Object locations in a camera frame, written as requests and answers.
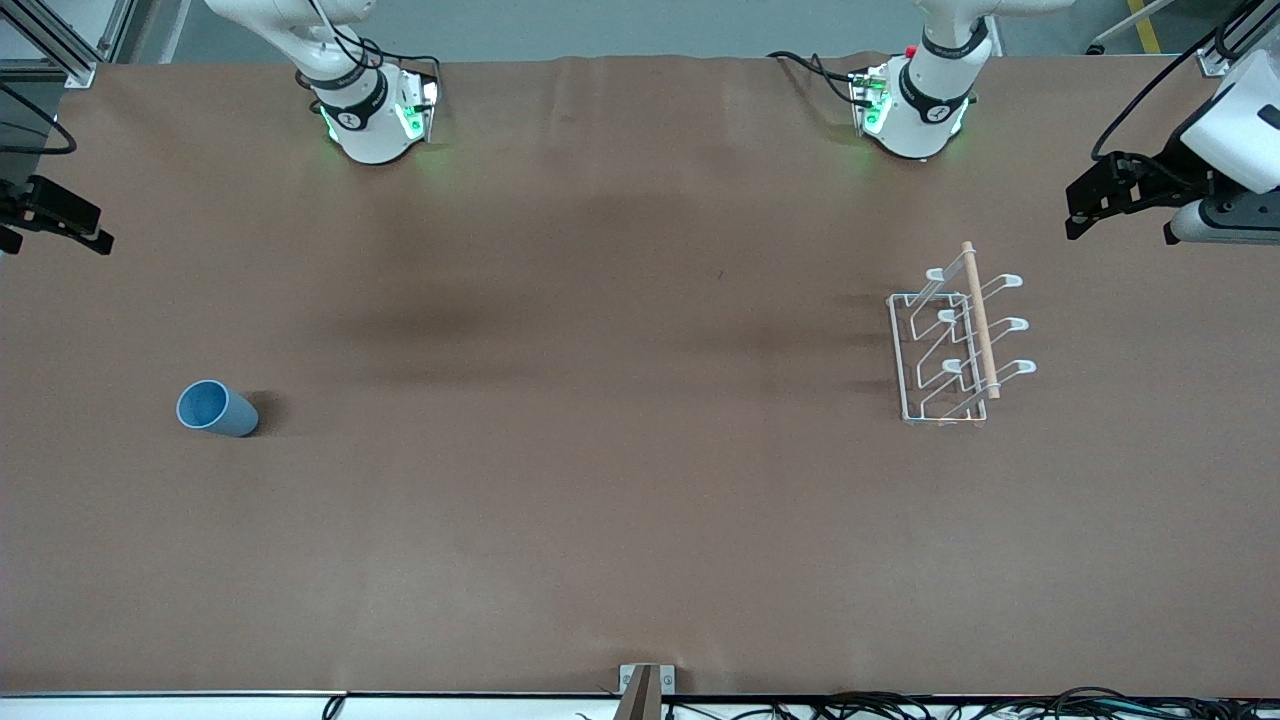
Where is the black cable bundle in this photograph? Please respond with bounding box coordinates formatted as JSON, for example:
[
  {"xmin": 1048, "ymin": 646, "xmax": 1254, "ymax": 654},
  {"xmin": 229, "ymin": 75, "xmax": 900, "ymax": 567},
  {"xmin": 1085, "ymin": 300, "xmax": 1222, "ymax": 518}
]
[{"xmin": 660, "ymin": 687, "xmax": 1280, "ymax": 720}]

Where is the brown table cloth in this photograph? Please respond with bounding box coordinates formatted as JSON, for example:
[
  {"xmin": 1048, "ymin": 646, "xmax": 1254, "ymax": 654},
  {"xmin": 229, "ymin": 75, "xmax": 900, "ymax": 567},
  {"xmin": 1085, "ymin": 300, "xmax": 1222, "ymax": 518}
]
[{"xmin": 0, "ymin": 55, "xmax": 1280, "ymax": 698}]

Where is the black base cable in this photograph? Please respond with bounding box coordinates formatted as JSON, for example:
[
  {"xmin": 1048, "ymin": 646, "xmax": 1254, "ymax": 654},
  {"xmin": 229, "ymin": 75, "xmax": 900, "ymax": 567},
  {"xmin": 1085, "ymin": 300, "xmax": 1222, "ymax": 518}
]
[
  {"xmin": 767, "ymin": 50, "xmax": 863, "ymax": 107},
  {"xmin": 375, "ymin": 48, "xmax": 442, "ymax": 83}
]

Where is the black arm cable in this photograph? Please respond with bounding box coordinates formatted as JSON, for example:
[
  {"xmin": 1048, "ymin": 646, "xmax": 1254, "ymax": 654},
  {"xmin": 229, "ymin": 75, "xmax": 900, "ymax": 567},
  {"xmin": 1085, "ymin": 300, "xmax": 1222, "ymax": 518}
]
[
  {"xmin": 1090, "ymin": 0, "xmax": 1271, "ymax": 163},
  {"xmin": 0, "ymin": 85, "xmax": 77, "ymax": 157}
]

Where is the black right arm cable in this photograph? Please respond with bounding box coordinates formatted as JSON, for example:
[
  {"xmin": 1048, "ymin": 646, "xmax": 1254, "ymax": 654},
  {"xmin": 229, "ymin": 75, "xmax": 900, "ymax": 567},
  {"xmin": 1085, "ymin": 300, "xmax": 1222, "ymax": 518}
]
[{"xmin": 0, "ymin": 85, "xmax": 77, "ymax": 157}]

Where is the white wire cup holder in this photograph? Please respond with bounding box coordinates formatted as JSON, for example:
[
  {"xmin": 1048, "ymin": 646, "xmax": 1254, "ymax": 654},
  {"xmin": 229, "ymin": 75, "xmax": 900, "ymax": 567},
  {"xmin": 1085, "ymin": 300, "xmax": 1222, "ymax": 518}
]
[{"xmin": 887, "ymin": 241, "xmax": 1038, "ymax": 428}]

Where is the blue plastic cup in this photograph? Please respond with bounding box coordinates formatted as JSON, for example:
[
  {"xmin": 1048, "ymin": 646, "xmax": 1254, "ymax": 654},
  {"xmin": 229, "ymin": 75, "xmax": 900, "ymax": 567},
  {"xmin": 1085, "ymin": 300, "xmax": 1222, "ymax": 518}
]
[{"xmin": 176, "ymin": 379, "xmax": 260, "ymax": 438}]

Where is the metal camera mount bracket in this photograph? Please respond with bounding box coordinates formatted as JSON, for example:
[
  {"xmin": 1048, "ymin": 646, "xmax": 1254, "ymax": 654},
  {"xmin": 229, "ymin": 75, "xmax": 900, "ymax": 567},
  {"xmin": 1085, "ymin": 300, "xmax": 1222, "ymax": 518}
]
[{"xmin": 618, "ymin": 663, "xmax": 676, "ymax": 720}]

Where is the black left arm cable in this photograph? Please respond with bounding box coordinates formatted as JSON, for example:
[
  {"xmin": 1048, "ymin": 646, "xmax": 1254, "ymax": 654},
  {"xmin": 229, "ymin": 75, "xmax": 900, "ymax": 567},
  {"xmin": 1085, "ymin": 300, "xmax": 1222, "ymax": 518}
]
[{"xmin": 1090, "ymin": 0, "xmax": 1271, "ymax": 163}]

